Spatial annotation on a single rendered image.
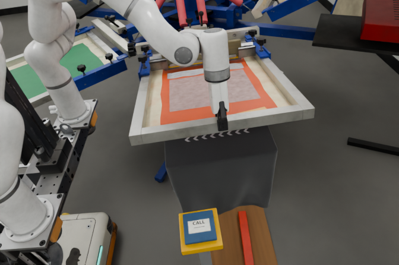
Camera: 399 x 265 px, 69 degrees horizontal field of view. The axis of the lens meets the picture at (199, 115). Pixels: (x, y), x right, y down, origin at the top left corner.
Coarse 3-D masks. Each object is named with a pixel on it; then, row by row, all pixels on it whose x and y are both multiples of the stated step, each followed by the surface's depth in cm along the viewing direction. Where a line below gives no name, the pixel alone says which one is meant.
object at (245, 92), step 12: (240, 60) 143; (240, 72) 130; (252, 72) 128; (228, 84) 121; (240, 84) 119; (252, 84) 118; (228, 96) 111; (240, 96) 110; (252, 96) 109; (264, 96) 108; (240, 108) 102; (252, 108) 101
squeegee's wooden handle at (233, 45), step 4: (228, 40) 138; (232, 40) 137; (236, 40) 137; (240, 40) 137; (228, 44) 137; (232, 44) 137; (236, 44) 137; (240, 44) 138; (232, 48) 138; (236, 48) 138; (232, 52) 139; (236, 52) 140; (200, 56) 139; (168, 60) 138; (168, 64) 139
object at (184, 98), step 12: (168, 72) 140; (168, 84) 128; (180, 84) 126; (192, 84) 125; (204, 84) 123; (168, 96) 118; (180, 96) 116; (192, 96) 115; (204, 96) 114; (168, 108) 109; (180, 108) 108; (192, 108) 107; (204, 108) 106; (168, 120) 101; (180, 120) 100; (192, 120) 99
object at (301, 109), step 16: (272, 64) 125; (144, 80) 126; (272, 80) 119; (288, 80) 109; (144, 96) 112; (288, 96) 102; (304, 96) 97; (144, 112) 102; (256, 112) 92; (272, 112) 91; (288, 112) 90; (304, 112) 91; (144, 128) 92; (160, 128) 91; (176, 128) 89; (192, 128) 90; (208, 128) 90; (240, 128) 91
